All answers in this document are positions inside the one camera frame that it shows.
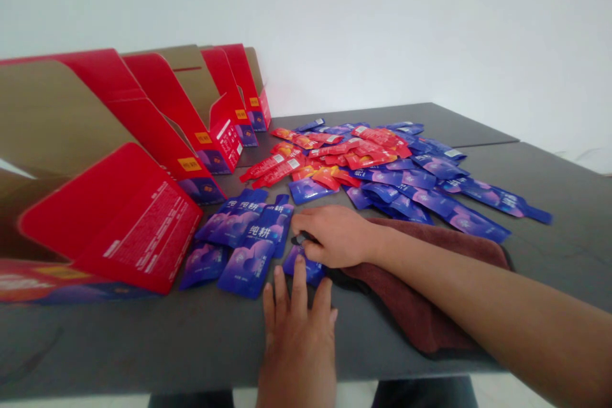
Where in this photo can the person's right hand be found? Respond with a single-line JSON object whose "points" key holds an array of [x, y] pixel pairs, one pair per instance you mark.
{"points": [[342, 238]]}

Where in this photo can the person's left hand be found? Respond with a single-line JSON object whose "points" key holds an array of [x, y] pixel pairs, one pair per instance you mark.
{"points": [[299, 331]]}

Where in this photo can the single blue sachet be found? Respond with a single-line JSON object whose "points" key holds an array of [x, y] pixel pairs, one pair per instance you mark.
{"points": [[315, 273]]}

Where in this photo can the pile of red sachets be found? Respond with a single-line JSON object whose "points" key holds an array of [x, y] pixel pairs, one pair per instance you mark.
{"points": [[334, 152]]}

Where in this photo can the dark red towel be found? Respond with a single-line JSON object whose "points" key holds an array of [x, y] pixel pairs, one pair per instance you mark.
{"points": [[406, 303]]}

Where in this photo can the spread of blue white-print sachets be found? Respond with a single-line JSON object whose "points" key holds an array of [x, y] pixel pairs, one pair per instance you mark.
{"points": [[248, 240]]}

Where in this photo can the pile of blue sachets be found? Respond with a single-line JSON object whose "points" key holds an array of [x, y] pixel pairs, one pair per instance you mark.
{"points": [[430, 188]]}

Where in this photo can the red display carton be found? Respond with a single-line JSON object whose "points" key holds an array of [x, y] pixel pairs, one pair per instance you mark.
{"points": [[215, 135], [153, 135], [256, 102], [239, 107]]}

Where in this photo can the red carton with open flap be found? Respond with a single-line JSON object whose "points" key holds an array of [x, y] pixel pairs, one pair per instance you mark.
{"points": [[119, 221]]}

